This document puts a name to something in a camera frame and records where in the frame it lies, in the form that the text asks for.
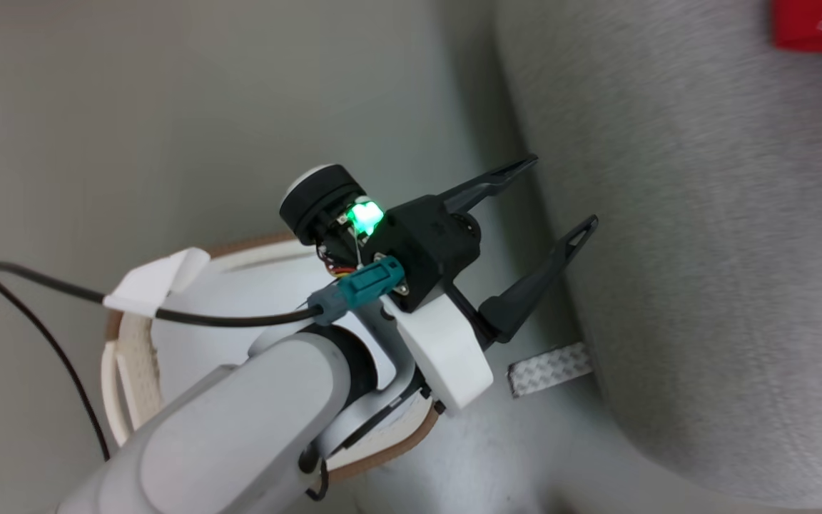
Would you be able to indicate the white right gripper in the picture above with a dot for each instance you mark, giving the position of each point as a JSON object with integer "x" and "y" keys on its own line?
{"x": 447, "y": 353}

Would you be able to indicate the red printed garment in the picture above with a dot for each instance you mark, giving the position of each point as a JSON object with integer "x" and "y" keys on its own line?
{"x": 803, "y": 28}

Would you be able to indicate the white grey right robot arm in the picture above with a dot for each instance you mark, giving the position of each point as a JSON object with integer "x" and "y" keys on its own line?
{"x": 240, "y": 428}

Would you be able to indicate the white perforated laundry basket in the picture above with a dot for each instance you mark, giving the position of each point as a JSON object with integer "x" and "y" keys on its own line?
{"x": 197, "y": 335}

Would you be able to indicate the silver patterned floor strip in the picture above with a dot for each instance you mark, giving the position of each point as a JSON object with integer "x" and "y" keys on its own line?
{"x": 550, "y": 369}

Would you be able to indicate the grey fabric cushion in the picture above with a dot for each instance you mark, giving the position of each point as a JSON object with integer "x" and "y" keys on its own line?
{"x": 703, "y": 250}

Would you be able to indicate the white tape tag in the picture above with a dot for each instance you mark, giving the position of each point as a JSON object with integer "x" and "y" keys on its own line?
{"x": 150, "y": 282}

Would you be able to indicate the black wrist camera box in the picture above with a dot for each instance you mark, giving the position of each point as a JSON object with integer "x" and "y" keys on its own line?
{"x": 429, "y": 246}

